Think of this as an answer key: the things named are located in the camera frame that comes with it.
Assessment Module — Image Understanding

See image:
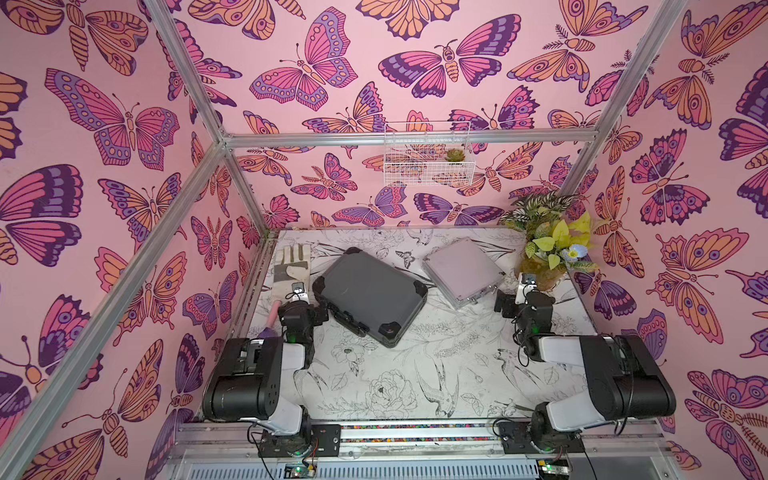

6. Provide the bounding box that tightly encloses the large black poker case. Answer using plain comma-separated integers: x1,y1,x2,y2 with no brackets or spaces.
312,247,428,348

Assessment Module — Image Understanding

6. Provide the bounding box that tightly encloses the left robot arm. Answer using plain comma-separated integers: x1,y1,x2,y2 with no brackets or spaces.
202,300,328,459

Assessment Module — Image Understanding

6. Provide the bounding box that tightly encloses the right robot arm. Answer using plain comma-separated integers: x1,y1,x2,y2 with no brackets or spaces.
494,289,677,452

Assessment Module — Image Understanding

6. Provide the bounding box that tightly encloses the pink purple garden trowel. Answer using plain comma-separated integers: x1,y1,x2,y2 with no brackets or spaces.
258,300,282,339

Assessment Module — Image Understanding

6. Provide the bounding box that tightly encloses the beige work glove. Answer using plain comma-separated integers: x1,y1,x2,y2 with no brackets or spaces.
271,244,311,302

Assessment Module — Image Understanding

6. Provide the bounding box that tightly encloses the potted green plant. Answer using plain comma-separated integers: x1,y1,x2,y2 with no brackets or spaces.
502,191,597,292

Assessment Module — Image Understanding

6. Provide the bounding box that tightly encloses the small succulent in basket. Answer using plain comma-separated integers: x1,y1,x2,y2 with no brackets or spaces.
445,148,466,163

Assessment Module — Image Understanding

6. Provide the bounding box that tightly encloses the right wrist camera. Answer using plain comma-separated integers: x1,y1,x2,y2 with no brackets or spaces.
515,272,537,304

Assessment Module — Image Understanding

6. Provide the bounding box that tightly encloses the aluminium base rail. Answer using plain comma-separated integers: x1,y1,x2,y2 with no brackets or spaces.
159,418,685,479

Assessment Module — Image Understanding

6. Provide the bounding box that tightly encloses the white wire basket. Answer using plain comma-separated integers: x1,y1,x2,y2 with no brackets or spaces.
380,122,476,189

